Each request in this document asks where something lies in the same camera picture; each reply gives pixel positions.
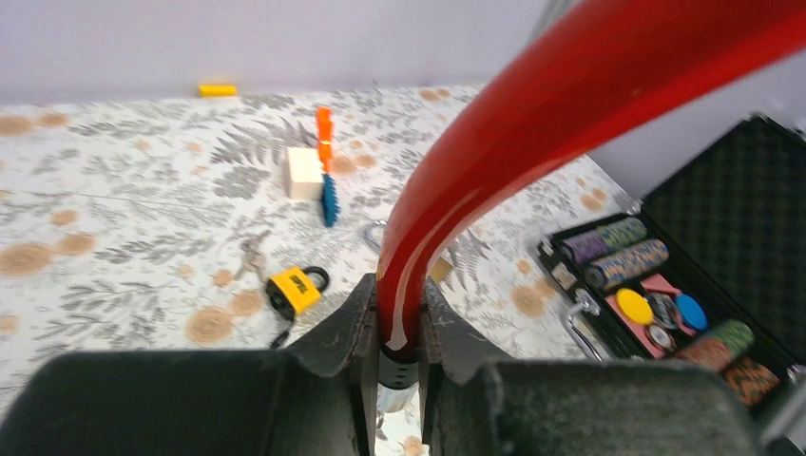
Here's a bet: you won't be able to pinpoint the blue toy brick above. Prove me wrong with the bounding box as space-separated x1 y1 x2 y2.
320 174 340 228

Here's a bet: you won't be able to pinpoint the yellow poker chip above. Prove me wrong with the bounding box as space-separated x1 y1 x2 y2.
615 288 654 326

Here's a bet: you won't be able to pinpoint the yellow padlock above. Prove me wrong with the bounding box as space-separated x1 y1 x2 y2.
263 266 331 350

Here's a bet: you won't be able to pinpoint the red cable lock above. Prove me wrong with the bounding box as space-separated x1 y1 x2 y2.
374 0 806 415

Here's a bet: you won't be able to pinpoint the blue poker chip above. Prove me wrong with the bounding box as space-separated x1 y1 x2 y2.
674 294 709 331

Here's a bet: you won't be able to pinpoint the long shackle brass padlock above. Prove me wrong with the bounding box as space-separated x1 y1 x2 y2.
361 218 456 284

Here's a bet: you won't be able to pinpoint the white toy block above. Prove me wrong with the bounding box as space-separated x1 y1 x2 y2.
286 147 324 200

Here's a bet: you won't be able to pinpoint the yellow block at wall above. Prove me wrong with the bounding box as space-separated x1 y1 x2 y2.
197 85 238 98

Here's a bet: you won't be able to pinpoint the orange toy brick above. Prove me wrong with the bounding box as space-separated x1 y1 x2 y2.
317 106 334 174

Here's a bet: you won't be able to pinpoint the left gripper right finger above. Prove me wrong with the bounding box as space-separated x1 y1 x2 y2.
419 281 764 455

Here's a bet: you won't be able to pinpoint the black poker chip case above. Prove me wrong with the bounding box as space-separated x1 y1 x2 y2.
534 115 805 420

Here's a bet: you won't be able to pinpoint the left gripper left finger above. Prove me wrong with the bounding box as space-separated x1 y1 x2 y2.
1 274 378 455

